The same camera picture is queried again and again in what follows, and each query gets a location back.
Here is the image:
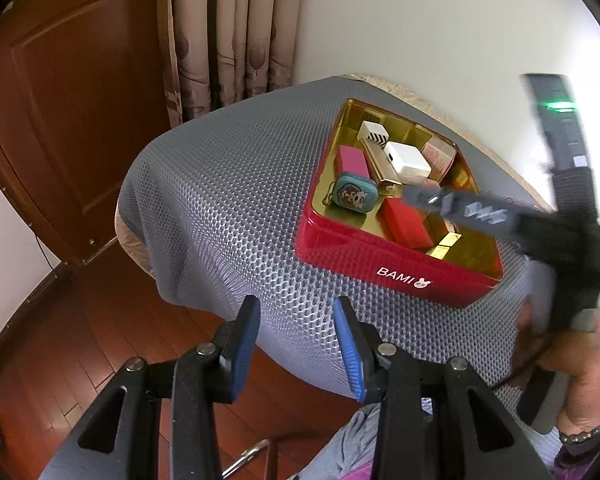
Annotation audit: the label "white box chevron print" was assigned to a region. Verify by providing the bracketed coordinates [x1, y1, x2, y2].
[357, 120, 392, 147]

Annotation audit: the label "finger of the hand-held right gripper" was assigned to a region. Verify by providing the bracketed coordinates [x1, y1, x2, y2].
[402, 182, 528, 246]

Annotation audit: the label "person's right hand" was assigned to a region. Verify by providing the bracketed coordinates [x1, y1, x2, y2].
[517, 300, 600, 441]

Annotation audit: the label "person's grey trousers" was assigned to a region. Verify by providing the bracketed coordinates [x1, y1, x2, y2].
[280, 395, 566, 480]

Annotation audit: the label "white rounded box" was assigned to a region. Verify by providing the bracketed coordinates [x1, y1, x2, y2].
[382, 141, 432, 179]

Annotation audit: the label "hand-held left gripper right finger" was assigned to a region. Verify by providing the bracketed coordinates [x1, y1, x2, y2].
[332, 296, 553, 480]

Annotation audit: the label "chrome metal tube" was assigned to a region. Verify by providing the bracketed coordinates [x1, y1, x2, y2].
[219, 438, 272, 478]

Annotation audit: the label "pink box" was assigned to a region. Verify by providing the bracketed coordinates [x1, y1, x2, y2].
[335, 146, 372, 183]

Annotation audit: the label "purple patterned clothing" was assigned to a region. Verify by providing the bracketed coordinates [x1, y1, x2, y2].
[287, 452, 600, 480]

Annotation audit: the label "long beige box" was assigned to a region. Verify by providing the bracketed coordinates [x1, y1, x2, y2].
[360, 137, 406, 196]

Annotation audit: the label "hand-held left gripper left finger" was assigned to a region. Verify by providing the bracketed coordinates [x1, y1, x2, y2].
[40, 294, 262, 480]

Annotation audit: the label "brown wooden door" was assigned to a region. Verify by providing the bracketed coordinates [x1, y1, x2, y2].
[0, 0, 181, 271]

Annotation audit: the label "dark beaded bracelet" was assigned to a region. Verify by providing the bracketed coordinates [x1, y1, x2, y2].
[560, 405, 600, 456]

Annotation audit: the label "red tin box gold interior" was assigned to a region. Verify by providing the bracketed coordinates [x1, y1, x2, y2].
[294, 98, 504, 309]

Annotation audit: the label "yellow striped box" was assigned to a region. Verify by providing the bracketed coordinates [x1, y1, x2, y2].
[426, 232, 462, 261]

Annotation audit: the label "brown cardboard box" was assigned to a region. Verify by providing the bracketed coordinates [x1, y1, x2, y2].
[420, 136, 457, 181]

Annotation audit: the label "blue cartoon pouch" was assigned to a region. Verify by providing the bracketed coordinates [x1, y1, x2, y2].
[321, 171, 379, 215]

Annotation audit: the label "beige leaf print curtain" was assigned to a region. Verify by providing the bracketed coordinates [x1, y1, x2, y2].
[157, 0, 306, 128]

